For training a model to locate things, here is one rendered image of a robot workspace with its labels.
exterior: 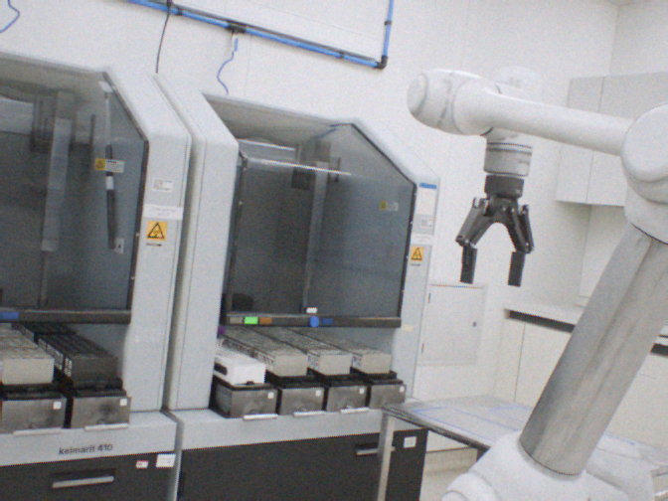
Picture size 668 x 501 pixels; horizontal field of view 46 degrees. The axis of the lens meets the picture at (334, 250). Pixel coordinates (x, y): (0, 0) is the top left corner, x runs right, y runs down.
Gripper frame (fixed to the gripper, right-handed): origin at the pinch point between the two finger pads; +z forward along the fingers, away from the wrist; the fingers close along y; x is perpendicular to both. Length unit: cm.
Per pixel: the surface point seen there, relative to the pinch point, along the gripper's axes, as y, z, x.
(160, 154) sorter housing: -39, -18, 75
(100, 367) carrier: -49, 34, 74
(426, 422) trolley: 16, 38, 28
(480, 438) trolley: 19.3, 38.0, 14.3
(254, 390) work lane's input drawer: -10, 39, 67
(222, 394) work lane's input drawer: -17, 41, 71
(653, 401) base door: 219, 60, 91
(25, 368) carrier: -66, 34, 73
